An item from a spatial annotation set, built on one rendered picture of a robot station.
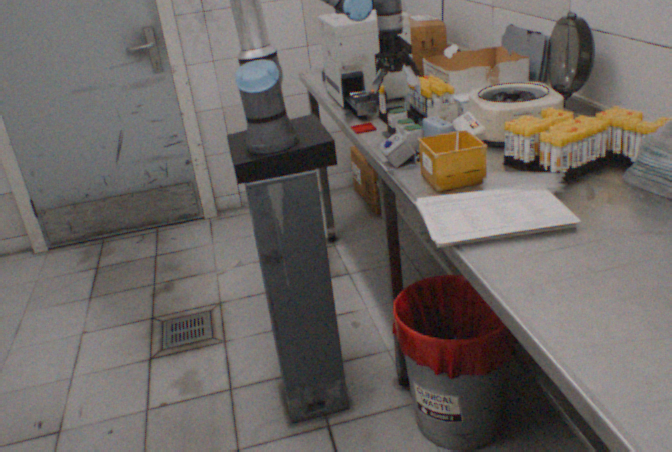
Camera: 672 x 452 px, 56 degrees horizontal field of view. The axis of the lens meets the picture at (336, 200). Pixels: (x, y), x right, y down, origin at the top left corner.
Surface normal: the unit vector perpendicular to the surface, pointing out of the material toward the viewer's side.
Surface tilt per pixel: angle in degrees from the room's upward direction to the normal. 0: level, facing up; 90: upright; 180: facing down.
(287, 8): 90
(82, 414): 0
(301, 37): 90
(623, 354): 0
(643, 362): 0
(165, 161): 90
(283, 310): 90
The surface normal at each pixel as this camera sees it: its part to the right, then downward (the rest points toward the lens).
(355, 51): 0.23, 0.38
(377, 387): -0.11, -0.90
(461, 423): -0.07, 0.48
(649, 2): -0.97, 0.20
